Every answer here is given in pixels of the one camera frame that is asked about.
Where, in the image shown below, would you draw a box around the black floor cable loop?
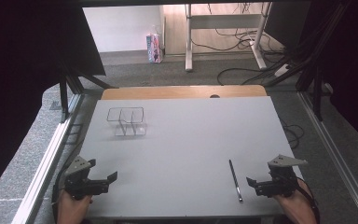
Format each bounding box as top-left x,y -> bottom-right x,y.
215,60 -> 288,87

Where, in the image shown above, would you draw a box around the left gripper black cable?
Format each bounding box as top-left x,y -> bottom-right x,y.
51,146 -> 83,224

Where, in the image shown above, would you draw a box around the colourful paper bag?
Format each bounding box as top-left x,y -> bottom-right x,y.
145,25 -> 164,64

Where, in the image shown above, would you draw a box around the aluminium rail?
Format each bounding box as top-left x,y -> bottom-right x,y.
296,91 -> 358,224
10,92 -> 87,224

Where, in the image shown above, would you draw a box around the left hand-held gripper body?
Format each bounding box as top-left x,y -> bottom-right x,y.
63,155 -> 110,201

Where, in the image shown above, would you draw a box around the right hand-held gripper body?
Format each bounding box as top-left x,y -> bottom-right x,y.
255,154 -> 309,198

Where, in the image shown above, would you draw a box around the thin black cable coil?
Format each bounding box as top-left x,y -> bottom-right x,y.
279,119 -> 306,150

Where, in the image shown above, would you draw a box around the person's left hand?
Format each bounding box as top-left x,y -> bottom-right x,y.
56,189 -> 94,218

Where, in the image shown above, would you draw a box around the dark flat panel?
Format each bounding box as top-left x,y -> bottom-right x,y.
263,1 -> 312,49

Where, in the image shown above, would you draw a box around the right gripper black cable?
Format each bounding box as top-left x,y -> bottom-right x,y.
295,175 -> 322,224

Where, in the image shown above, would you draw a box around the person's right hand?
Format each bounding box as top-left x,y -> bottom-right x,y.
272,178 -> 319,218

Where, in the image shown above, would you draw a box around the black curtain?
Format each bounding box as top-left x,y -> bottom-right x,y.
304,0 -> 358,154
0,0 -> 107,204

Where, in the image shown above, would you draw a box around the white power strip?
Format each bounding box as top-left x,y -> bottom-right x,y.
273,63 -> 292,78

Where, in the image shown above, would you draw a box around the black cables under desk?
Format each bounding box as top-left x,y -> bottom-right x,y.
190,3 -> 285,54

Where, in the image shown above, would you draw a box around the black pen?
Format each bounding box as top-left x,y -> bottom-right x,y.
228,159 -> 243,203

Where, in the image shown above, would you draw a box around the black metal stand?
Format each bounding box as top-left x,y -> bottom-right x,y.
58,65 -> 118,123
262,46 -> 335,123

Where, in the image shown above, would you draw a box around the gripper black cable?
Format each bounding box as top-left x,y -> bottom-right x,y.
51,146 -> 83,224
295,175 -> 322,224

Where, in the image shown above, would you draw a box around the clear plastic organizer box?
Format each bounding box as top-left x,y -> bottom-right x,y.
106,106 -> 148,137

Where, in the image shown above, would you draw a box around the white desk frame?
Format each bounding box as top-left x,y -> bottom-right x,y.
184,3 -> 273,72

